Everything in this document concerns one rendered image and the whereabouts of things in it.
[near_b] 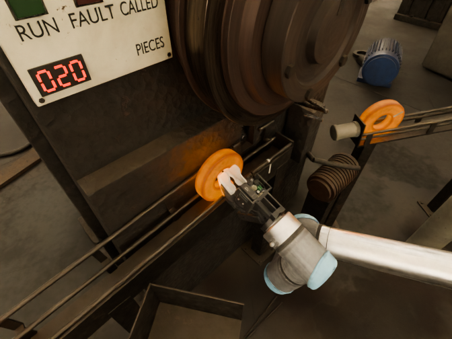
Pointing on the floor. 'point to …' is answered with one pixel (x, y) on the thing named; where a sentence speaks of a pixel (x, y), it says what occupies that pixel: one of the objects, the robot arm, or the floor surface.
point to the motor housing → (327, 186)
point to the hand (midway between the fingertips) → (219, 170)
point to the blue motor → (381, 63)
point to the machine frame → (140, 158)
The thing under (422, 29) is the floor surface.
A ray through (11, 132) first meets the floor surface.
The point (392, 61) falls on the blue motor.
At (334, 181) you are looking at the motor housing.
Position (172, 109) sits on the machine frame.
